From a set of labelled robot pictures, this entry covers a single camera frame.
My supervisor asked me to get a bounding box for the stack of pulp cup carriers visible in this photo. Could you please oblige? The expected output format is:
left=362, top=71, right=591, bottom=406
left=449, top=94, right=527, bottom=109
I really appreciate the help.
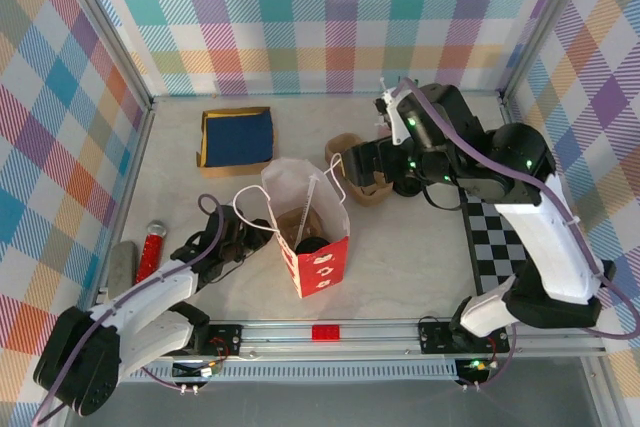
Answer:
left=323, top=131, right=397, bottom=209

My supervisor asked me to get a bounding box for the white paper-wrapped straw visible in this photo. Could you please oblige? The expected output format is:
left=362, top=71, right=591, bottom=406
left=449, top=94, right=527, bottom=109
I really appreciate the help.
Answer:
left=294, top=171, right=322, bottom=249

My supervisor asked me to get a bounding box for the black coffee cup lid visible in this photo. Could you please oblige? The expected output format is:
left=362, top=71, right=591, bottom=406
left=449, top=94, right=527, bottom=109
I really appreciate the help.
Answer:
left=294, top=235, right=335, bottom=255

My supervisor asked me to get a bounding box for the white red paper bag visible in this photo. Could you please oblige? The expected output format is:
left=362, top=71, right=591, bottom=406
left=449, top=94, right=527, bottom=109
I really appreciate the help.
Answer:
left=232, top=151, right=351, bottom=301

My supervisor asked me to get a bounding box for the dark blue napkin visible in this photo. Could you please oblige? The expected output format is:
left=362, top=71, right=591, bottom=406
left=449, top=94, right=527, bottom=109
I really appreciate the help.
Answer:
left=204, top=112, right=276, bottom=169

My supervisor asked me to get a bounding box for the shallow cardboard tray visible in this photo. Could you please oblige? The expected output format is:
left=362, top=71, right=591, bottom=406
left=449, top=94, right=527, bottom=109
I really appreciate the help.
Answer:
left=194, top=105, right=278, bottom=182

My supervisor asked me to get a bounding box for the red glitter tube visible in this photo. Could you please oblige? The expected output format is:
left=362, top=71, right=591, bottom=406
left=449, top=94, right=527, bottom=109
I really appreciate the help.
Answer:
left=134, top=219, right=170, bottom=283

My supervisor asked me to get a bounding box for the grey stone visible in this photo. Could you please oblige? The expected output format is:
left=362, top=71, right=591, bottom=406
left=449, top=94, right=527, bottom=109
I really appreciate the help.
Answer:
left=107, top=240, right=138, bottom=299

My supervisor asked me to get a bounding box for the black white chessboard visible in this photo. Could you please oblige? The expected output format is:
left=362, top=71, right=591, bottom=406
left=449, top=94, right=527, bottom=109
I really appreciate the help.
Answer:
left=459, top=191, right=531, bottom=298

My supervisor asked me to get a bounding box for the red block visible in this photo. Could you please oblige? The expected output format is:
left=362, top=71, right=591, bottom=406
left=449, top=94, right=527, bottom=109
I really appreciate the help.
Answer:
left=310, top=324, right=342, bottom=344

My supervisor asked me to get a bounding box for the small controller board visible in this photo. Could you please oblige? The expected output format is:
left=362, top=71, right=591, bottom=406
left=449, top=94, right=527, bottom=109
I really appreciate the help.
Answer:
left=171, top=359, right=222, bottom=379
left=455, top=356, right=497, bottom=379

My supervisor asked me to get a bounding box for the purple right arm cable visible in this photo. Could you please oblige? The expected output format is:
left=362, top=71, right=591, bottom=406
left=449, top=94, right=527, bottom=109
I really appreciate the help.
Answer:
left=392, top=77, right=640, bottom=391

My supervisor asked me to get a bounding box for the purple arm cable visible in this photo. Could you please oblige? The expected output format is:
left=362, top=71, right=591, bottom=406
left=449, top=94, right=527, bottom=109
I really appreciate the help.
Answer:
left=392, top=77, right=640, bottom=391
left=32, top=193, right=225, bottom=422

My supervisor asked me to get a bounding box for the thin black gripper wire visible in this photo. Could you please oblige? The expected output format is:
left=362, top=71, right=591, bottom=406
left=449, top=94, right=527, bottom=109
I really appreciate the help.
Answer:
left=421, top=180, right=468, bottom=211

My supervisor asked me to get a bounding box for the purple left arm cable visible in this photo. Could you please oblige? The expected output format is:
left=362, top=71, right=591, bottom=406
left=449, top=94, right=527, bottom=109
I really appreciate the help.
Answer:
left=32, top=193, right=225, bottom=422

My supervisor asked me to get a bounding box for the thin aluminium wall rail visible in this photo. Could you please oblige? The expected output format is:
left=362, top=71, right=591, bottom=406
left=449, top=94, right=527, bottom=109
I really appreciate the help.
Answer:
left=149, top=90, right=505, bottom=101

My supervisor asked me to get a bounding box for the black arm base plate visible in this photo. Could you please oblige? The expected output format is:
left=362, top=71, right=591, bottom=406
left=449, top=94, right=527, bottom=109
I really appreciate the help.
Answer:
left=151, top=324, right=245, bottom=359
left=417, top=317, right=512, bottom=356

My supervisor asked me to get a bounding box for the slotted grey cable duct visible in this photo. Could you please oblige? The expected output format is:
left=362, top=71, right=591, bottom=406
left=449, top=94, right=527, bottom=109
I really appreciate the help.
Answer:
left=77, top=364, right=464, bottom=384

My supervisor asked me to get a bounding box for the long aluminium base rail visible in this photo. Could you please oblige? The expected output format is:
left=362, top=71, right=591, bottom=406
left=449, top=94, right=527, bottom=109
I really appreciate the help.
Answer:
left=53, top=319, right=609, bottom=364

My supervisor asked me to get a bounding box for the aluminium frame post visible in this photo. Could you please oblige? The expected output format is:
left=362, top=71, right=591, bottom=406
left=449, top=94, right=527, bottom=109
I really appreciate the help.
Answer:
left=47, top=0, right=157, bottom=113
left=499, top=0, right=601, bottom=107

